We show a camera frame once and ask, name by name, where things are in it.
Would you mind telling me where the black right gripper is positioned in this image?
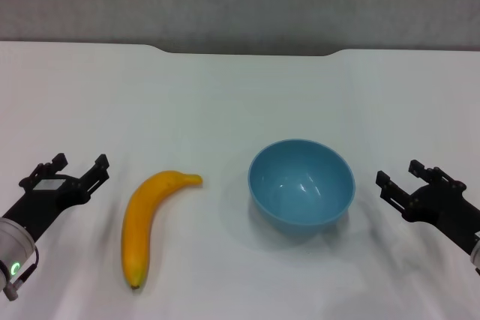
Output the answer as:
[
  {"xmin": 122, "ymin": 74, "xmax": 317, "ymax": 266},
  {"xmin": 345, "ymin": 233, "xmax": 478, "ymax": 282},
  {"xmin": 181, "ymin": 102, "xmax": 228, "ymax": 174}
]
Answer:
[{"xmin": 376, "ymin": 160, "xmax": 480, "ymax": 257}]

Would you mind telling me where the left arm cable with plug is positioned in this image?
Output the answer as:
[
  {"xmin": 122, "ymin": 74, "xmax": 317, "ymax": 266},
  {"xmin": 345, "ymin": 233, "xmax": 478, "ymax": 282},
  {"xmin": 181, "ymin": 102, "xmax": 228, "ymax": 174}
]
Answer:
[{"xmin": 1, "ymin": 247, "xmax": 41, "ymax": 293}]

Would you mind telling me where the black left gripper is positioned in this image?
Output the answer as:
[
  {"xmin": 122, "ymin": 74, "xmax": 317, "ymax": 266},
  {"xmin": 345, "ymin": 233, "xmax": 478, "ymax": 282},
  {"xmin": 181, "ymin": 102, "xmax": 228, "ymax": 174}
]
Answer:
[{"xmin": 1, "ymin": 153, "xmax": 111, "ymax": 243}]

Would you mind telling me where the yellow banana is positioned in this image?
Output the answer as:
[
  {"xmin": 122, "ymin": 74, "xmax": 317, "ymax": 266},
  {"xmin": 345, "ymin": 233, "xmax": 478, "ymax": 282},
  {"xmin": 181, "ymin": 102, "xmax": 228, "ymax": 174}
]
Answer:
[{"xmin": 120, "ymin": 169, "xmax": 204, "ymax": 291}]

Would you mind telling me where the blue plastic bowl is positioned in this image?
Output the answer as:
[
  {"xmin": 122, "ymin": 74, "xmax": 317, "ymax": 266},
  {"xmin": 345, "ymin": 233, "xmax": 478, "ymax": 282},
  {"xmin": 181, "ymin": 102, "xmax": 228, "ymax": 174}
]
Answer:
[{"xmin": 247, "ymin": 139, "xmax": 356, "ymax": 241}]

